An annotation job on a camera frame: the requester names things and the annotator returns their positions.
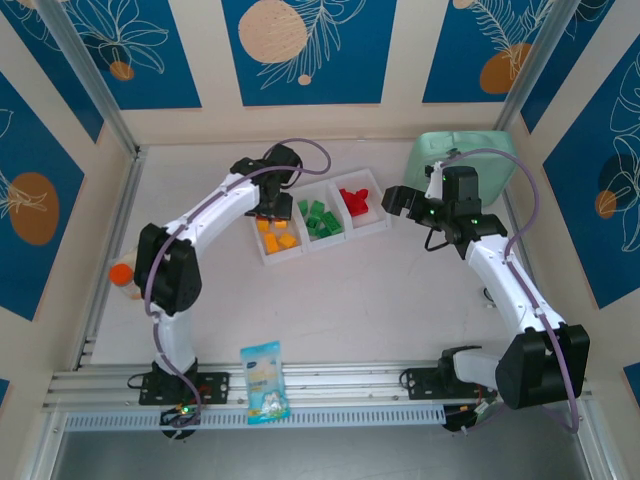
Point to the small yellow lego brick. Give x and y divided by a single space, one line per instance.
287 241

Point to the small green lego brick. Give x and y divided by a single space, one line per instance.
303 208

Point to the red lego brick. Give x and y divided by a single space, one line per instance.
346 194
357 207
363 193

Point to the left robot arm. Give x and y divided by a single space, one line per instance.
210 210

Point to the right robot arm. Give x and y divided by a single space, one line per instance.
510 285

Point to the mint green zip case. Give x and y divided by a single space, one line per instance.
492 150

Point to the orange capped bottle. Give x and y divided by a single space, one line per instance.
122 275

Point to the blue white wipes packet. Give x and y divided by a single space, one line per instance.
265 380

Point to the black wiring cluster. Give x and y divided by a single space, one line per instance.
470 417
182 422

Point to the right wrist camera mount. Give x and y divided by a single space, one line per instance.
434 182

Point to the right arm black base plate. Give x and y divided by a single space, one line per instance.
422 382

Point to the aluminium rail frame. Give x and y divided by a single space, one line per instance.
325 382

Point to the aluminium corner post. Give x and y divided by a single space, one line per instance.
535 65
95 85

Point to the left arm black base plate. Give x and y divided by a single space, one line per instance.
215 387

